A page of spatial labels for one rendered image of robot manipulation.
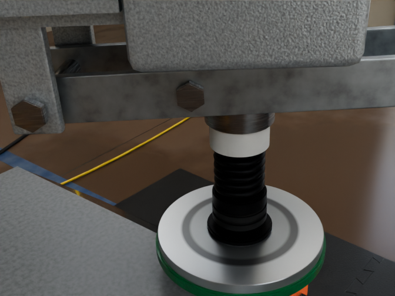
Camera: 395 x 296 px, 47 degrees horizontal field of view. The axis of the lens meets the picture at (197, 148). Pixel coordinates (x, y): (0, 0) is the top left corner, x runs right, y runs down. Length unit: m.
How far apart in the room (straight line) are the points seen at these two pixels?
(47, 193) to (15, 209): 0.06
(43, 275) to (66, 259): 0.04
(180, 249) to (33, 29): 0.30
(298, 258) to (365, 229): 1.62
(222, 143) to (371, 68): 0.17
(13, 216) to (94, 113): 0.36
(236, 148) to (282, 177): 1.98
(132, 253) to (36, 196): 0.24
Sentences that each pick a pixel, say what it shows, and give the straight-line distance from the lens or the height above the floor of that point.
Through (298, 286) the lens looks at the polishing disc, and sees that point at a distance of 0.55.
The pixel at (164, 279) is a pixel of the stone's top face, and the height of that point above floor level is 0.87.
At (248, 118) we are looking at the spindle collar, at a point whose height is 1.09.
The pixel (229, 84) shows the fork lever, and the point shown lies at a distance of 0.45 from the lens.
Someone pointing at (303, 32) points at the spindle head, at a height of 1.20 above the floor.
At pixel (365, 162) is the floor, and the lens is 2.69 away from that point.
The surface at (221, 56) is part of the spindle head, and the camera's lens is 0.39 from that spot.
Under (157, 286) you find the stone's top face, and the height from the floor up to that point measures 0.87.
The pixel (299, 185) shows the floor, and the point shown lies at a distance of 2.42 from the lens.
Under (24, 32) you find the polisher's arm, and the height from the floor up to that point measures 1.20.
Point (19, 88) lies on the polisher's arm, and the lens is 0.46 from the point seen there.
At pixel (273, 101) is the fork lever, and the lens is 0.45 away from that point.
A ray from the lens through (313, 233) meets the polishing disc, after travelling 0.60.
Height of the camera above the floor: 1.29
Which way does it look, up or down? 28 degrees down
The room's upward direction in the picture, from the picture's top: 3 degrees counter-clockwise
